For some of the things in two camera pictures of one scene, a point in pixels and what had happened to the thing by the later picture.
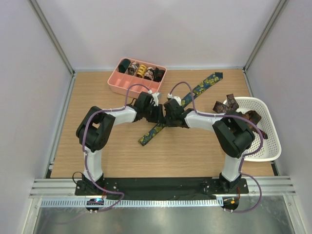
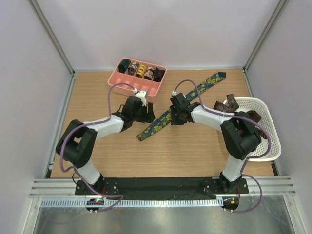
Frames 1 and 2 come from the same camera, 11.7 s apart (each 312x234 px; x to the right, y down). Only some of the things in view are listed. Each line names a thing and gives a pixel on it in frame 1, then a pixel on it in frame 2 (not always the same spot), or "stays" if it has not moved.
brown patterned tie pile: (231, 105) stays
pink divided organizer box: (127, 71) stays
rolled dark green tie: (124, 65) stays
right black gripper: (168, 123) to (174, 121)
